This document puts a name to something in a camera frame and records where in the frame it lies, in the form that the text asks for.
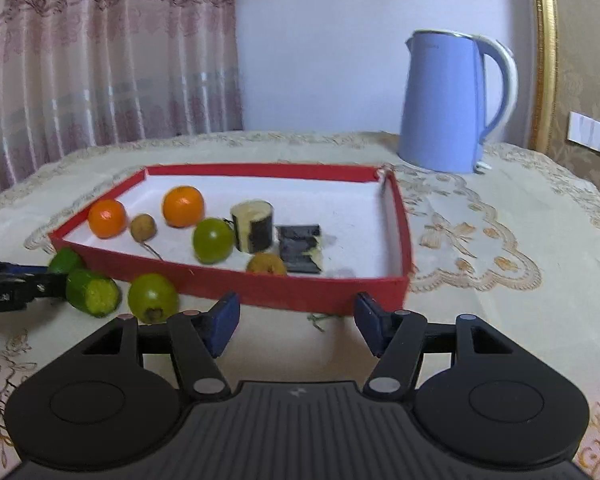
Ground beige embroidered tablecloth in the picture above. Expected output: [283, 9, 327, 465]
[0, 130, 600, 480]

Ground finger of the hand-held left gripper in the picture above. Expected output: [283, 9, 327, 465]
[0, 258, 51, 281]
[0, 275, 70, 315]

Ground brown longan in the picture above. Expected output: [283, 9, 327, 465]
[130, 213, 165, 261]

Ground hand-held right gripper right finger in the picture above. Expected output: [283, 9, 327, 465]
[354, 291, 518, 403]

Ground round sugarcane piece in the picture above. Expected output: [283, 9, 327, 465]
[230, 200, 275, 254]

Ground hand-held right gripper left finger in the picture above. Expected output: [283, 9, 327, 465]
[82, 290, 242, 401]

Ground pink patterned curtain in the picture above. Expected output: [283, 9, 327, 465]
[0, 0, 245, 206]

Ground red shallow cardboard box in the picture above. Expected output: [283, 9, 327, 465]
[47, 162, 412, 317]

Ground large orange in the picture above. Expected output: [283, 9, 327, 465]
[161, 185, 205, 228]

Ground blue electric kettle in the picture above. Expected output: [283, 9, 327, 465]
[396, 29, 519, 175]

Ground green cucumber piece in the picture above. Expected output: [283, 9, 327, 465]
[65, 268, 122, 318]

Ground small orange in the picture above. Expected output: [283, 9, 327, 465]
[87, 198, 129, 239]

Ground white wall switches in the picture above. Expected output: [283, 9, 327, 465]
[566, 110, 600, 155]

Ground green round fruit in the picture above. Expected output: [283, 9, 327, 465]
[127, 273, 180, 325]
[192, 217, 235, 264]

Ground small green cucumber end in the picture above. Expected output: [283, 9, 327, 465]
[47, 246, 87, 276]

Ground dark split sugarcane piece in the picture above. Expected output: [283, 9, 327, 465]
[276, 223, 326, 275]

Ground gold wall trim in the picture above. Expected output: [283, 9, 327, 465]
[526, 0, 559, 153]

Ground yellow longan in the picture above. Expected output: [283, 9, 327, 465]
[246, 252, 288, 277]

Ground small green stem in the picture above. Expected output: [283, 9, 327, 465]
[307, 312, 338, 333]

